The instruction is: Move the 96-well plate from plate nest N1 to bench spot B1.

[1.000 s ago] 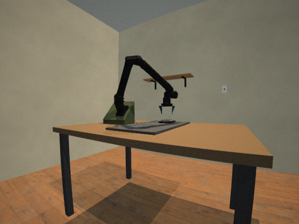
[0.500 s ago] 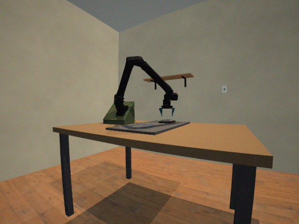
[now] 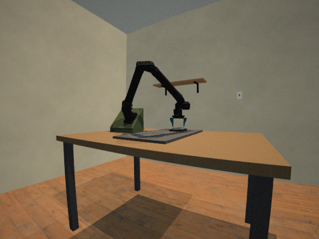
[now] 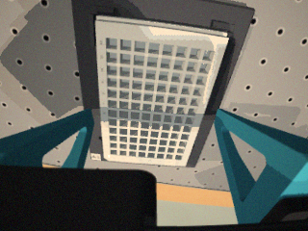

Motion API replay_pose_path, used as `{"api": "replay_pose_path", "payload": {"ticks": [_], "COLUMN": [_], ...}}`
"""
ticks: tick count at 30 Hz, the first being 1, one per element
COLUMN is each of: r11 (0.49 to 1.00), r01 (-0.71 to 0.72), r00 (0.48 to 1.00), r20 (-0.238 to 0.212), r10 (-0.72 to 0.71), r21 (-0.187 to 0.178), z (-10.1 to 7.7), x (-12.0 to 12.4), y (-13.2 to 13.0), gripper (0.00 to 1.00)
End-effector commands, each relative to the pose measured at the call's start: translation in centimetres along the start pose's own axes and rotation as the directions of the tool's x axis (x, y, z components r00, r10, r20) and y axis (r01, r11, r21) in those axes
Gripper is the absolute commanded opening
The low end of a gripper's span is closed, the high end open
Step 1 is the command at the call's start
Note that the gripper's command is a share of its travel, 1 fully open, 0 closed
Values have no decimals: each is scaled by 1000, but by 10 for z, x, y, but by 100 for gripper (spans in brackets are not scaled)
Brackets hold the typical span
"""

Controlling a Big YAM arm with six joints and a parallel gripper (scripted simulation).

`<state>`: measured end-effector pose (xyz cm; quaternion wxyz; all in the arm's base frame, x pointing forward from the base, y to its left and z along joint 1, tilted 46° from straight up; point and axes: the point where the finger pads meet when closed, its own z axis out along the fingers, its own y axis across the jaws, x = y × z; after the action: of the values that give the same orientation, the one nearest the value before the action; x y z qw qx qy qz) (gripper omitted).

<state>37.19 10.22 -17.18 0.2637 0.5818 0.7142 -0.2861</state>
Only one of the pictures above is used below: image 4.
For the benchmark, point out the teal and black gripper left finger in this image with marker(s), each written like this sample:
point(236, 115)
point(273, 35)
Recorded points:
point(27, 148)

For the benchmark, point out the white well plate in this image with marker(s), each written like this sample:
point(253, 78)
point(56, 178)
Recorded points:
point(157, 87)

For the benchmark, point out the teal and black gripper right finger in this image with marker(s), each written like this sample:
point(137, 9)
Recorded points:
point(285, 174)

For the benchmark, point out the grey perforated breadboard plate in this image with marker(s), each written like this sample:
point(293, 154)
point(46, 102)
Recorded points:
point(40, 83)

